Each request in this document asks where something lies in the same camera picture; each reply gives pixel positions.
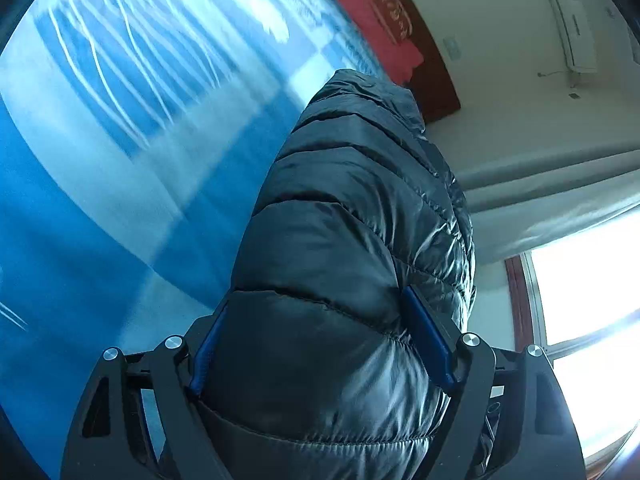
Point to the window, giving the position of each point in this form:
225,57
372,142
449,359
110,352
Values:
590,320

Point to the black puffer jacket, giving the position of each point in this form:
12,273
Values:
345,260

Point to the white curtain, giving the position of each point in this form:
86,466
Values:
550,200

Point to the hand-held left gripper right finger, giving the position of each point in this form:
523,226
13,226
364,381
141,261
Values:
430,340

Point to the blue printed bed sheet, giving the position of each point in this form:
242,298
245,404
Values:
125,150

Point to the dark red wooden headboard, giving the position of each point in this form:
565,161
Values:
425,60

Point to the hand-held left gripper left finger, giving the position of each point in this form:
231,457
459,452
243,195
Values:
205,355

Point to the white air conditioner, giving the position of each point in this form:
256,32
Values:
570,20

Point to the red pillow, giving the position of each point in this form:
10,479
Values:
372,15

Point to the white wall socket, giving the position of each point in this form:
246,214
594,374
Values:
453,46

